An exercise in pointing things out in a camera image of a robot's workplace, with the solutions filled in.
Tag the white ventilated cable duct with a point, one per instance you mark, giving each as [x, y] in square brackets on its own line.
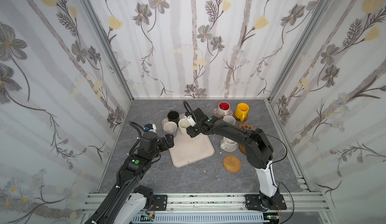
[203, 218]

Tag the wicker rattan round coaster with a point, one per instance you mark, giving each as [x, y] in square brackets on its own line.
[232, 164]

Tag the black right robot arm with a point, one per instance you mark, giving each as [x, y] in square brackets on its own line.
[258, 152]

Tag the brown paw cork coaster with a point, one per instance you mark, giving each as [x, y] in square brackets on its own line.
[245, 125]

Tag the yellow mug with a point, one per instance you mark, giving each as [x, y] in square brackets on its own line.
[241, 110]

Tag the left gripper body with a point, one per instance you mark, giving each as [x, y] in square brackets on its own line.
[168, 142]

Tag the blue patterned mug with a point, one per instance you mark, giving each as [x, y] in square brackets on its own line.
[229, 119]

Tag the plain white mug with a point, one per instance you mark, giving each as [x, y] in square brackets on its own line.
[183, 126]

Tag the speckled white mug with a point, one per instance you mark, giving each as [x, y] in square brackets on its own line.
[228, 144]

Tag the white mug red inside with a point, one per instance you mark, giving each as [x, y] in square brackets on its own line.
[223, 109]

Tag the white mug grey rim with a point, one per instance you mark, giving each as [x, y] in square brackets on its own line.
[170, 128]

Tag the glossy brown round coaster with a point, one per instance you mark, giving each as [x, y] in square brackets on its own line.
[242, 149]

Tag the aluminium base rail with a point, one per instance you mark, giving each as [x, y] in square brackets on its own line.
[291, 208]

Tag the plain wooden round coaster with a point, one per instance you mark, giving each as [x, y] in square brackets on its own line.
[245, 119]

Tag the beige rectangular serving tray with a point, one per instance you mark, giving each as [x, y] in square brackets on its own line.
[188, 150]

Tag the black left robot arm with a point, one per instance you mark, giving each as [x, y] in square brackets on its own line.
[127, 198]

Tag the pink flower silicone coaster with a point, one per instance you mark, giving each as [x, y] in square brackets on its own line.
[215, 113]

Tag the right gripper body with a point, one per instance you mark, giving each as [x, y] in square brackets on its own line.
[195, 126]

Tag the black mug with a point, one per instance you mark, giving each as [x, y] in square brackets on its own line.
[173, 116]

